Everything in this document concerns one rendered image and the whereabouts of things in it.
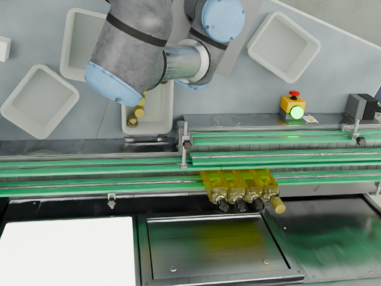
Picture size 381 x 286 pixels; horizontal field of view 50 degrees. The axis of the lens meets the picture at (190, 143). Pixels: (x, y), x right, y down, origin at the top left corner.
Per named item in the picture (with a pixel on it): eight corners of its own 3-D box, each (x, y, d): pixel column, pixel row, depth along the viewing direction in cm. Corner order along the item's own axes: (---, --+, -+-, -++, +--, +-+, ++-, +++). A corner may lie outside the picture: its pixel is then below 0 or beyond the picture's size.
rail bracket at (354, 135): (337, 129, 149) (355, 145, 137) (341, 110, 146) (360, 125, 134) (346, 129, 150) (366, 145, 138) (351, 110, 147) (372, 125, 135)
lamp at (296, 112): (288, 117, 149) (292, 120, 147) (291, 105, 148) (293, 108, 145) (300, 117, 150) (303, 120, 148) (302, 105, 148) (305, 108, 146)
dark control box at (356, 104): (343, 112, 161) (354, 120, 154) (348, 92, 158) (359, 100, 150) (362, 112, 162) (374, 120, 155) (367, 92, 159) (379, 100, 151)
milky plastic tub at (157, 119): (121, 125, 148) (122, 135, 140) (120, 64, 138) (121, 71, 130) (169, 124, 151) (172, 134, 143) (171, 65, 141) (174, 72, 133)
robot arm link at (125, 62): (233, 46, 117) (151, 39, 67) (210, 92, 122) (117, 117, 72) (198, 26, 119) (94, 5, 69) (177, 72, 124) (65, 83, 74)
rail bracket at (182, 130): (176, 157, 143) (181, 175, 131) (178, 113, 135) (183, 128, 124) (184, 157, 143) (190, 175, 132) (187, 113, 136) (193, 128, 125)
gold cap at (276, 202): (282, 202, 129) (287, 210, 125) (272, 207, 130) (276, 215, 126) (278, 194, 128) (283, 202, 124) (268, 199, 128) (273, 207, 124)
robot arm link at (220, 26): (242, 0, 116) (257, 8, 104) (220, 43, 120) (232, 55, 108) (206, -19, 112) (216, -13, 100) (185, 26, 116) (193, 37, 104)
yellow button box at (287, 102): (278, 112, 156) (285, 120, 150) (280, 94, 153) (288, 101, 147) (295, 112, 158) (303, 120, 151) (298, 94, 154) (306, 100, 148)
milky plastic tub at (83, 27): (61, 69, 137) (58, 76, 130) (70, 1, 128) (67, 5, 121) (113, 79, 142) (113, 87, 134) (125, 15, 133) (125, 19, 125)
